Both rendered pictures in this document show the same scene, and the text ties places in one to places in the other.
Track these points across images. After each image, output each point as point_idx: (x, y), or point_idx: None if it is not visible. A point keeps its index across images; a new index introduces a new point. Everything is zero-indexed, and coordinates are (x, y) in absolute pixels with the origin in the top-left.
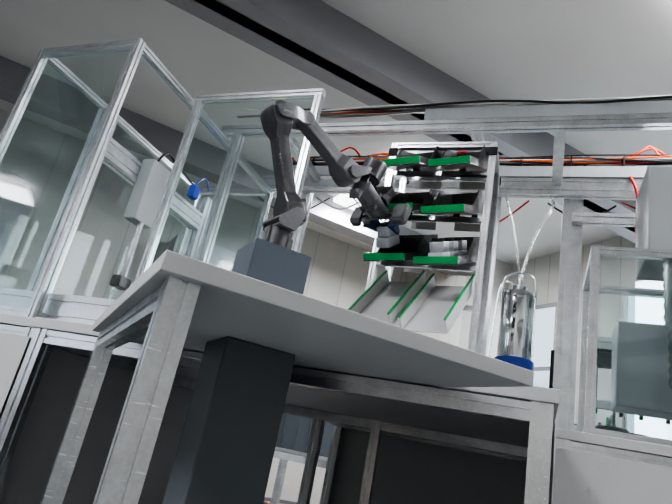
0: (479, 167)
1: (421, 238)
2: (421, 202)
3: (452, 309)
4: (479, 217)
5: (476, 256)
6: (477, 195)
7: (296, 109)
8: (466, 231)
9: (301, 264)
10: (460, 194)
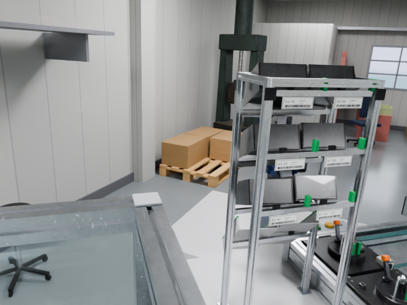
0: (245, 107)
1: (312, 179)
2: (328, 134)
3: (224, 235)
4: (238, 161)
5: (240, 200)
6: (240, 139)
7: (274, 116)
8: (289, 169)
9: None
10: (287, 125)
